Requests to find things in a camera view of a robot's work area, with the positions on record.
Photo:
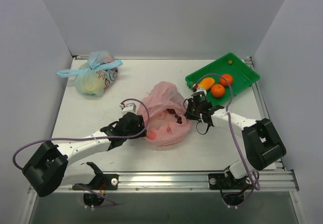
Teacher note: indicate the yellow orange mango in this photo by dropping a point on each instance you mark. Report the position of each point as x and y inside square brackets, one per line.
[207, 83]

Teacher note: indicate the blue tied plastic bag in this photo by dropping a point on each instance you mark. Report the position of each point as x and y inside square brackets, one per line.
[96, 75]

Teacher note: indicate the orange tangerine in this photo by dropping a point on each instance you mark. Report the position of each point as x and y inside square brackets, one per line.
[218, 91]
[226, 80]

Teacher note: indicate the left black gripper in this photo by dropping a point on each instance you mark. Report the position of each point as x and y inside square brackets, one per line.
[138, 126]

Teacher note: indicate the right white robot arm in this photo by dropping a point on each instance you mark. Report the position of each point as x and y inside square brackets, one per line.
[257, 141]

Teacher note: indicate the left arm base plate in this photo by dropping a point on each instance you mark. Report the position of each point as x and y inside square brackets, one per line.
[101, 182]

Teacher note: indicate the aluminium front rail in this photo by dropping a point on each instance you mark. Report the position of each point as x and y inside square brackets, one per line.
[151, 181]

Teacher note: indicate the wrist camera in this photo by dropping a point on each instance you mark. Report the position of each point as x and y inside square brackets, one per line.
[128, 108]
[197, 88]

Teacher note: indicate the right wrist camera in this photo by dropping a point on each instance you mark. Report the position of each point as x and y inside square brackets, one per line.
[197, 88]

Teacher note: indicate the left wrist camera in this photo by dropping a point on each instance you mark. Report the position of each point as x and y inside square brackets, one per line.
[128, 108]

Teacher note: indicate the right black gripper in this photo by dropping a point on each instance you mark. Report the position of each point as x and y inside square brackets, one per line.
[193, 107]

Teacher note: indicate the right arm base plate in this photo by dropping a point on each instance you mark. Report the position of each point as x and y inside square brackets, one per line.
[226, 181]

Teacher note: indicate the green plastic tray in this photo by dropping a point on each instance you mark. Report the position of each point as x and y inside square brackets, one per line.
[243, 75]

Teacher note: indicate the dark red grape bunch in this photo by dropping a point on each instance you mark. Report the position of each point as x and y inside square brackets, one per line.
[173, 112]

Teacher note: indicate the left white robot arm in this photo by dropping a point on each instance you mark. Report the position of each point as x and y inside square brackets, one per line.
[46, 169]

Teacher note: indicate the pink plastic bag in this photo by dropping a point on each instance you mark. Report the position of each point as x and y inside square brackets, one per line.
[162, 129]

